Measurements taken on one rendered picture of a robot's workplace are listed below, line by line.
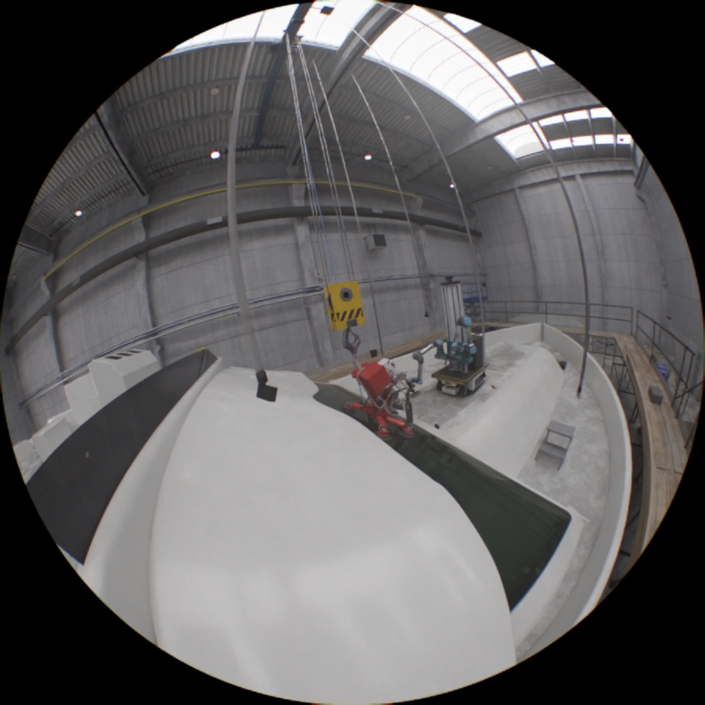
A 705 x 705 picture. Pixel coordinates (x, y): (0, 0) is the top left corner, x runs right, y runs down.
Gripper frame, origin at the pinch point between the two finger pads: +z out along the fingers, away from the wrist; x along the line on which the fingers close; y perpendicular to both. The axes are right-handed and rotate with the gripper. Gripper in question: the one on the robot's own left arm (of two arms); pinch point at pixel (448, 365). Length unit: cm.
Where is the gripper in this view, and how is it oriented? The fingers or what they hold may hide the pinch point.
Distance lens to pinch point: 298.1
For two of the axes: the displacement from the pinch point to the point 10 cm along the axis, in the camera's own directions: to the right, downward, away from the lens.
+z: -2.4, 9.5, 1.8
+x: 4.1, 2.6, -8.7
